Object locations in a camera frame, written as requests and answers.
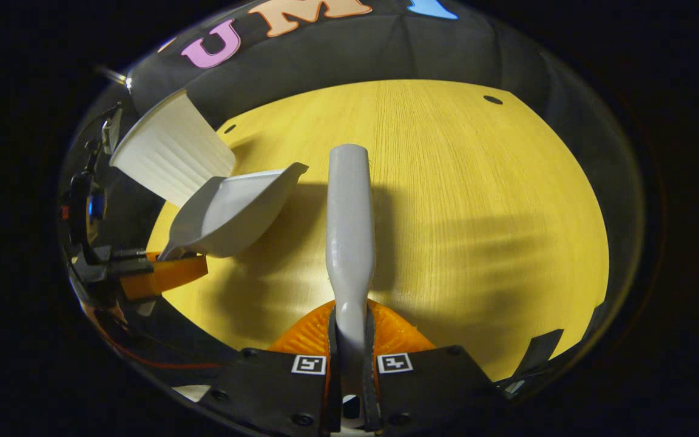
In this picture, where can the white ribbed garbage bin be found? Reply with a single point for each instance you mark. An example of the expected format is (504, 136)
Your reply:
(170, 158)

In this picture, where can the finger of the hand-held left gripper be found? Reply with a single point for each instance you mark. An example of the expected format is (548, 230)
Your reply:
(167, 276)
(131, 252)

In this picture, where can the black tape strip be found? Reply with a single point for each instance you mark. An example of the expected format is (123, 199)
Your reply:
(539, 352)

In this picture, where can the grey plastic dustpan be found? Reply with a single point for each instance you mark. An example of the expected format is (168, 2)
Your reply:
(234, 212)

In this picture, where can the small grey broom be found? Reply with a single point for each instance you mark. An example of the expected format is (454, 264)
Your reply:
(349, 218)

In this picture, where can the black backdrop cloth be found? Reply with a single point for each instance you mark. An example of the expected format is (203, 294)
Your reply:
(355, 54)

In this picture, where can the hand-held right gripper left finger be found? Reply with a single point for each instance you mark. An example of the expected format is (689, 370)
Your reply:
(264, 388)

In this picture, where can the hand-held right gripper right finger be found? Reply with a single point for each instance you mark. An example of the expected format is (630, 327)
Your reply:
(434, 382)

